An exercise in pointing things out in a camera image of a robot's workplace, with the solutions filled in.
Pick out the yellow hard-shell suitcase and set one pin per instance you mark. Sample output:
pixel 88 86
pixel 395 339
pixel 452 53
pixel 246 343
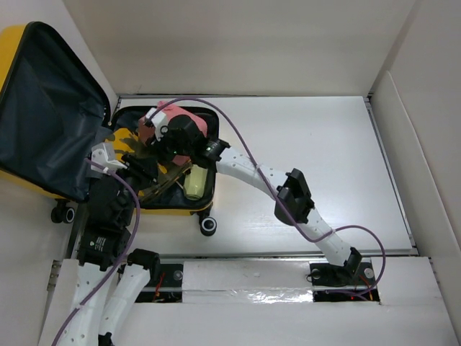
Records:
pixel 53 112

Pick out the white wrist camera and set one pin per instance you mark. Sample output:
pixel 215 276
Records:
pixel 158 120
pixel 103 159

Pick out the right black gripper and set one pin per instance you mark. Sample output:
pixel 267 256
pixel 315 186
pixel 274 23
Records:
pixel 160 151

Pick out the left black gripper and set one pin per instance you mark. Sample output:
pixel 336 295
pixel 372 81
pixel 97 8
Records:
pixel 145 169

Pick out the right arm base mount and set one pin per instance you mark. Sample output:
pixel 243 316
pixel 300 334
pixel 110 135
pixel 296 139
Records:
pixel 331 284

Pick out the metal rail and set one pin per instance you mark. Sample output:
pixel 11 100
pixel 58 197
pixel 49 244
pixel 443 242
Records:
pixel 309 255

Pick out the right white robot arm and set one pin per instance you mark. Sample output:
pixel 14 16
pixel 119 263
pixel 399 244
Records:
pixel 294 206

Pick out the pink cosmetic case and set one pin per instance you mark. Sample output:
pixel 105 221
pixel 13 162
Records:
pixel 145 134

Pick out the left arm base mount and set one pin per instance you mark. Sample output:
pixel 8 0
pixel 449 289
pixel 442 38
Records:
pixel 165 285

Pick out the pale yellow-green mug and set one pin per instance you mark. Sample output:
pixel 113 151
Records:
pixel 194 183

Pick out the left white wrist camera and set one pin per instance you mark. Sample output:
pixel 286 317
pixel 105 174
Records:
pixel 103 159

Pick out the camouflage garment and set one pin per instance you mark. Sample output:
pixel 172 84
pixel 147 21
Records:
pixel 127 145

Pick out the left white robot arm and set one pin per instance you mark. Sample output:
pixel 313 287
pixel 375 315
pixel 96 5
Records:
pixel 110 276

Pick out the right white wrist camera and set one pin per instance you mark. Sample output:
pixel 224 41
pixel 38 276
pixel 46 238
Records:
pixel 158 120

